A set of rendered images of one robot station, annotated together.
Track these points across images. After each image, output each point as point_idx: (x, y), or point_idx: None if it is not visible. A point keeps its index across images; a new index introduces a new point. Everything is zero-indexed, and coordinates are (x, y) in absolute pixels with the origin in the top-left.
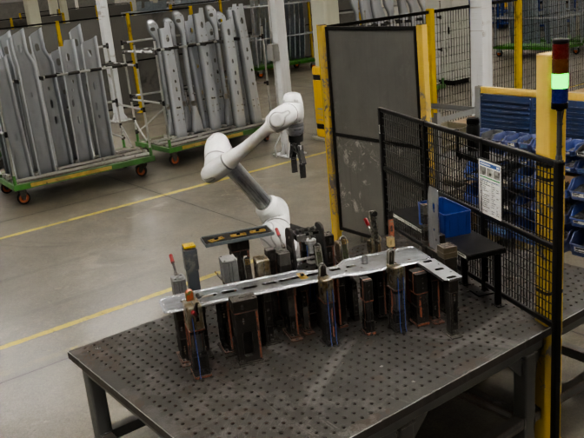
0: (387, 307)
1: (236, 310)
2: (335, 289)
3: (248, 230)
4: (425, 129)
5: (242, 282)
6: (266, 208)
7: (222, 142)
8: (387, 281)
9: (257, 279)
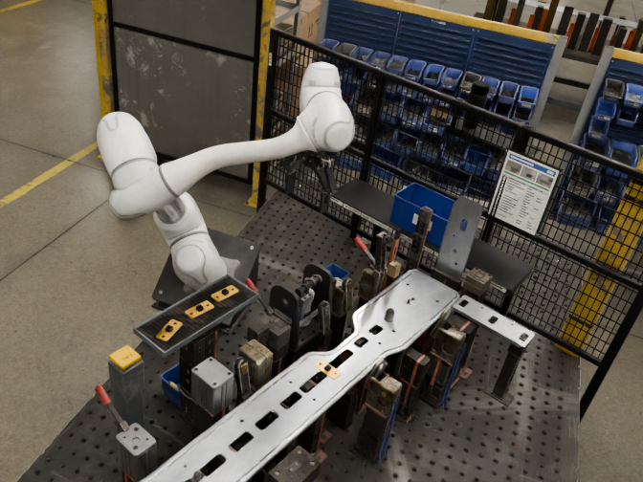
0: None
1: None
2: None
3: (207, 294)
4: (384, 82)
5: (245, 408)
6: (179, 219)
7: (142, 138)
8: None
9: (263, 392)
